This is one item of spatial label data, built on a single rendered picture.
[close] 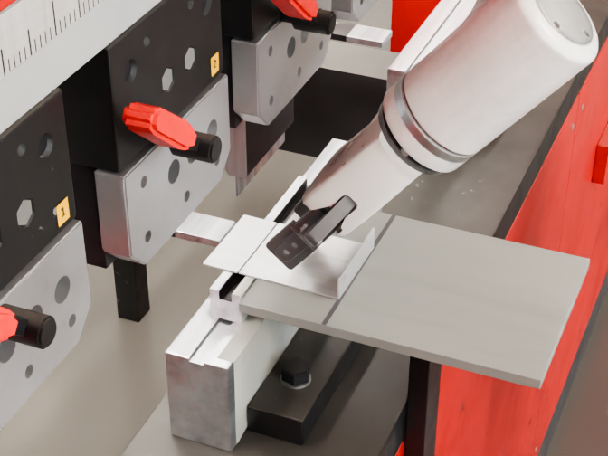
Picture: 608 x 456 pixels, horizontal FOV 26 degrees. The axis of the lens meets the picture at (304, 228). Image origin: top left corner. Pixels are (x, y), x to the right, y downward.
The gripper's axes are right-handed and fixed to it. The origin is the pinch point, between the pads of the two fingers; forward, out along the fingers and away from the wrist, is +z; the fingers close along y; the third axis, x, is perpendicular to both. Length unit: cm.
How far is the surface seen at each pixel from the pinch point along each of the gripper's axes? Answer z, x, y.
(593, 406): 69, 78, -107
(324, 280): 0.7, 4.3, 2.2
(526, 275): -9.4, 16.7, -5.4
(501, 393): 31, 40, -42
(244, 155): -4.3, -8.4, 3.9
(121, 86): -20.9, -17.9, 27.8
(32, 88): -23.9, -20.7, 36.5
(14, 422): 133, 2, -61
